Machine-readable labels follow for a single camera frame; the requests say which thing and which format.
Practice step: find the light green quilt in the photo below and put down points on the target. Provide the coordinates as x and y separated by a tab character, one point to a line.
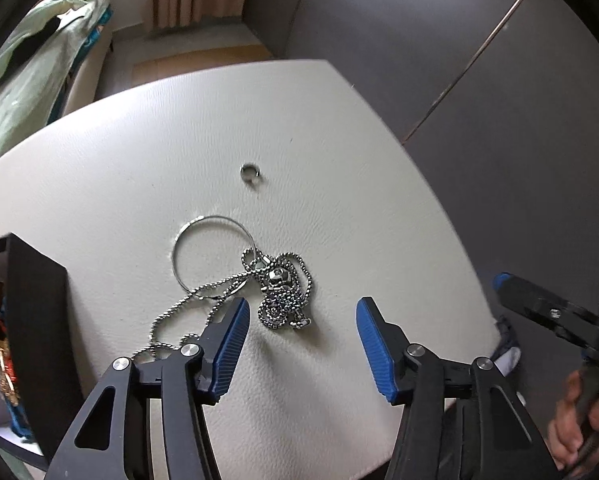
44	10

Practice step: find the green bed sheet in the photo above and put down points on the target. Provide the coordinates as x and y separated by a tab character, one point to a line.
14	105

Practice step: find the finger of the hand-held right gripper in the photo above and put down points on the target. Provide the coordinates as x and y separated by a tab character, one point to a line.
539	300

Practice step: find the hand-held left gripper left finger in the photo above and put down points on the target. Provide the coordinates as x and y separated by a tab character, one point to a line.
229	345

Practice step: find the white leather table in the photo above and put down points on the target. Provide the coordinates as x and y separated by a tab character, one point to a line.
329	160

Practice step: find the person's right hand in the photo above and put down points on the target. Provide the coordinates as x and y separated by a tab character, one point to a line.
564	430

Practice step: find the dark grey wardrobe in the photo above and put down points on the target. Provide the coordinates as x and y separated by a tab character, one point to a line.
429	35

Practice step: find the black box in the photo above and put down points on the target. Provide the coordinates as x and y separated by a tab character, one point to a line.
34	300

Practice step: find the thin silver hoop bangle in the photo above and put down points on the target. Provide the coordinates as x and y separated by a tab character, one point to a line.
192	223

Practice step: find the blue bead accessory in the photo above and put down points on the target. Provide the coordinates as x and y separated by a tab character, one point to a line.
19	420

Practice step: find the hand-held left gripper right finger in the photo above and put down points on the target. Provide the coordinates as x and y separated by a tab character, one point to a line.
375	350

